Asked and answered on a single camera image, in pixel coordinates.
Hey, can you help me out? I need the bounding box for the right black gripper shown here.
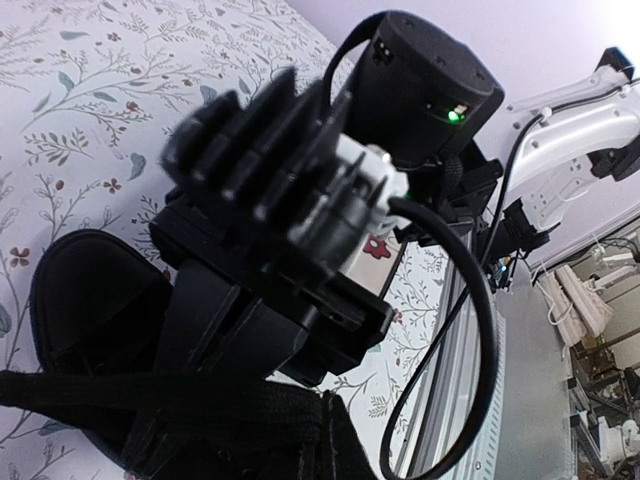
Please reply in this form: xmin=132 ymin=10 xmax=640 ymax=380
xmin=119 ymin=204 xmax=396 ymax=476

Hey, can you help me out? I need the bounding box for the black canvas shoe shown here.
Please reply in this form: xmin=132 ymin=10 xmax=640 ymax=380
xmin=30 ymin=230 xmax=374 ymax=479

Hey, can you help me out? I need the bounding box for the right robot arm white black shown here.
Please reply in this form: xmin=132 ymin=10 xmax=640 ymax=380
xmin=125 ymin=11 xmax=639 ymax=479

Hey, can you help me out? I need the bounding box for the floral square plate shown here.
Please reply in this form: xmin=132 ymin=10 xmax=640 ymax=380
xmin=346 ymin=234 xmax=402 ymax=297

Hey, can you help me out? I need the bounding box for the floral patterned table mat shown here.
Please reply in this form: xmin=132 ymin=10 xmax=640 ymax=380
xmin=1 ymin=1 xmax=448 ymax=479

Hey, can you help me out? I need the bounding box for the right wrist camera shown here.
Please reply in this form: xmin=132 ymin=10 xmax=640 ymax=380
xmin=160 ymin=68 xmax=408 ymax=285

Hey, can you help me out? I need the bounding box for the front aluminium rail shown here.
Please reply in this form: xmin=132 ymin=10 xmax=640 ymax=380
xmin=389 ymin=239 xmax=571 ymax=480

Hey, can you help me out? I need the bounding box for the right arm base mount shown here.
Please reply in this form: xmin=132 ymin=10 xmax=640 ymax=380
xmin=484 ymin=252 xmax=518 ymax=293

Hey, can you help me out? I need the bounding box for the right camera cable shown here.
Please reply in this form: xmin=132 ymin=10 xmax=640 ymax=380
xmin=322 ymin=14 xmax=504 ymax=480

